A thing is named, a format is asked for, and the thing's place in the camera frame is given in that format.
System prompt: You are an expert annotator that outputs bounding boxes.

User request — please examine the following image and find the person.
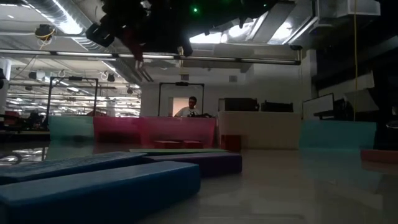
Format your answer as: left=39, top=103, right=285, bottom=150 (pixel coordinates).
left=174, top=96, right=203, bottom=118

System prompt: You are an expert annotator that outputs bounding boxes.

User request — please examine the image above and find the white plastic bin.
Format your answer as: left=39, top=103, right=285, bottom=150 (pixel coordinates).
left=217, top=110, right=302, bottom=150

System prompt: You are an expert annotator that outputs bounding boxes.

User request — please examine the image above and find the black monitor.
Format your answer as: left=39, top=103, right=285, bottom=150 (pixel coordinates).
left=260, top=100, right=294, bottom=113
left=218, top=97, right=259, bottom=112

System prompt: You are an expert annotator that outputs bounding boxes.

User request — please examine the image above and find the white glossy table mat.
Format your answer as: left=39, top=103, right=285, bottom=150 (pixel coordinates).
left=0, top=141, right=398, bottom=224

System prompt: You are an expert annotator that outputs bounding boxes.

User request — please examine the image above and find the purple flat block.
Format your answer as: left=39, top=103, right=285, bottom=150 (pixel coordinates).
left=143, top=151, right=243, bottom=178

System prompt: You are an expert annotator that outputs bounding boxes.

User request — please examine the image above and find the hanging cable reel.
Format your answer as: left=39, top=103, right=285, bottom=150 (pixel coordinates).
left=33, top=24, right=57, bottom=42

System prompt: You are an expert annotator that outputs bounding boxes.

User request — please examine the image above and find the red chair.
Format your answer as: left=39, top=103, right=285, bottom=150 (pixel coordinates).
left=3, top=111, right=20, bottom=126

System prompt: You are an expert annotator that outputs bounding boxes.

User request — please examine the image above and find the white board panel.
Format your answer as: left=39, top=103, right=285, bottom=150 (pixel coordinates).
left=302, top=92, right=336, bottom=121

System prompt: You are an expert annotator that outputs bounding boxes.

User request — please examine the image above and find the black cable loop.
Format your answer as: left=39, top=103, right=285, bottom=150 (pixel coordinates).
left=0, top=151, right=23, bottom=166

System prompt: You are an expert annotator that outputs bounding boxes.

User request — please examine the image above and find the small teal plastic bin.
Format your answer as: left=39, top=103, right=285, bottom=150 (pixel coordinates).
left=47, top=115, right=95, bottom=142

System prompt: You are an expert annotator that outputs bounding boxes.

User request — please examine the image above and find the small pink plastic bin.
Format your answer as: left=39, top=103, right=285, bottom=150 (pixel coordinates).
left=92, top=116, right=142, bottom=144

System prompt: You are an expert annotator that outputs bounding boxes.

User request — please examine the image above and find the pink flat block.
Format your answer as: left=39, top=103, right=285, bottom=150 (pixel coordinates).
left=359, top=149, right=398, bottom=164

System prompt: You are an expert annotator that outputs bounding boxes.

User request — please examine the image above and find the green block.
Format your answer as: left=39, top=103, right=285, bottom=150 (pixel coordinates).
left=129, top=148, right=231, bottom=157

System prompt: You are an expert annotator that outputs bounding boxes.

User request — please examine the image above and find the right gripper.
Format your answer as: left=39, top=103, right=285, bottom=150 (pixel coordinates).
left=146, top=0, right=218, bottom=57

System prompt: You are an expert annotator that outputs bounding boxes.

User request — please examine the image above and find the large pink plastic bin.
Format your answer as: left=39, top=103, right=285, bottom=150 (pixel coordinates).
left=138, top=116, right=218, bottom=149

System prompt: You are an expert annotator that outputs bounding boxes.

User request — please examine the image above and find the white ceiling unit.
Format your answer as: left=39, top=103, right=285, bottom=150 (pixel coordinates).
left=316, top=0, right=382, bottom=19

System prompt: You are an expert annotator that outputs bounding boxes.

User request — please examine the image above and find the black metal frame stand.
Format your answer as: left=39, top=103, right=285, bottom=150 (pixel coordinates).
left=46, top=76, right=100, bottom=129
left=157, top=81, right=206, bottom=118

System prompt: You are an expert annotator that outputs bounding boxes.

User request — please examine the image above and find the blue block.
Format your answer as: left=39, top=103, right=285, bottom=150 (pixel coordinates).
left=0, top=161, right=202, bottom=224
left=0, top=151, right=149, bottom=187

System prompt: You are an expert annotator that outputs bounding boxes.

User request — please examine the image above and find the large teal plastic bin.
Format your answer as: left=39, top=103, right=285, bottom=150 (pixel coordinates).
left=299, top=119, right=377, bottom=150

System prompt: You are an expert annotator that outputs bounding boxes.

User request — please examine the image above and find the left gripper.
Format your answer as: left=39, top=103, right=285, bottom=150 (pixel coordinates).
left=85, top=0, right=150, bottom=47

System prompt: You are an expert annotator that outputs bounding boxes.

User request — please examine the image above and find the white pillar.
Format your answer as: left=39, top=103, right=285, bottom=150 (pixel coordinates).
left=0, top=58, right=12, bottom=116

